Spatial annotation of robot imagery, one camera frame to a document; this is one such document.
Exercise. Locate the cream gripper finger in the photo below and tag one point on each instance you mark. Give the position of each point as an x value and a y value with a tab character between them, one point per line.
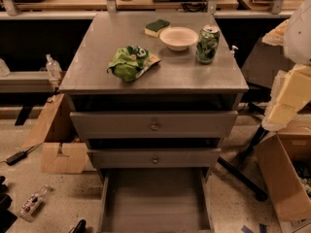
275	37
291	91

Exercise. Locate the green rice chip bag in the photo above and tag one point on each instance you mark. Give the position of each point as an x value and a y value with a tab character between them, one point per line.
130	63

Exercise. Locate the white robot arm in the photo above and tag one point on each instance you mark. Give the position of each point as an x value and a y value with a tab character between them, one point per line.
297	39

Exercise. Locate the grey top drawer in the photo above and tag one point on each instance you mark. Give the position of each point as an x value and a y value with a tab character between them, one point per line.
109	125

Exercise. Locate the grey drawer cabinet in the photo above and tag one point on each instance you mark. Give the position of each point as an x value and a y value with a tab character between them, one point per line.
176	84

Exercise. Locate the grey middle drawer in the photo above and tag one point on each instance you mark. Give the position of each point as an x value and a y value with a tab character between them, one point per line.
153	158

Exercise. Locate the open grey bottom drawer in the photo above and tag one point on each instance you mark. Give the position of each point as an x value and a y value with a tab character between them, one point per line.
168	200

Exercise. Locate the black folding chair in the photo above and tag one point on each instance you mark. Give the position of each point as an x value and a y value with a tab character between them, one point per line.
259	76

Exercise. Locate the white pump bottle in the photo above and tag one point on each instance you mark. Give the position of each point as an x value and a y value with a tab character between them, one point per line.
234	50

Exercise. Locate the cardboard box right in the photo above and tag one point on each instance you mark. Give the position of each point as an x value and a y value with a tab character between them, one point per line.
276	154

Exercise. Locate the cardboard box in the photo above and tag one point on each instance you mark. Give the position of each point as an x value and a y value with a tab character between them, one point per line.
276	154
63	152

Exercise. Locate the green soda can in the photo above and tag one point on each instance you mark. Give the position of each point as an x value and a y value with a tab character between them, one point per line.
207	44

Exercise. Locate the white ceramic bowl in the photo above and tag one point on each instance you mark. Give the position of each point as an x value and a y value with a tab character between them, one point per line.
178	38

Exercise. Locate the green yellow sponge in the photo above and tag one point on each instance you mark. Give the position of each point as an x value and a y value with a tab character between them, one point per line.
155	28

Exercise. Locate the clear plastic bottle standing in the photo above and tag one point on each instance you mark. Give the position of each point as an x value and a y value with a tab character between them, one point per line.
53	68

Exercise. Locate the cardboard box left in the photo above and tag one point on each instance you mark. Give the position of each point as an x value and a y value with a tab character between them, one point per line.
63	152

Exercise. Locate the grey bench shelf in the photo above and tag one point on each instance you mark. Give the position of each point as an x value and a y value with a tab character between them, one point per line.
26	82

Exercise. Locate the black power adapter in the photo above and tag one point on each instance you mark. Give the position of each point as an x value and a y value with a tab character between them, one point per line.
15	158

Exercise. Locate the plastic bottle on floor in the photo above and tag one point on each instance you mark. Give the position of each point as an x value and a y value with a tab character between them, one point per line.
32	204

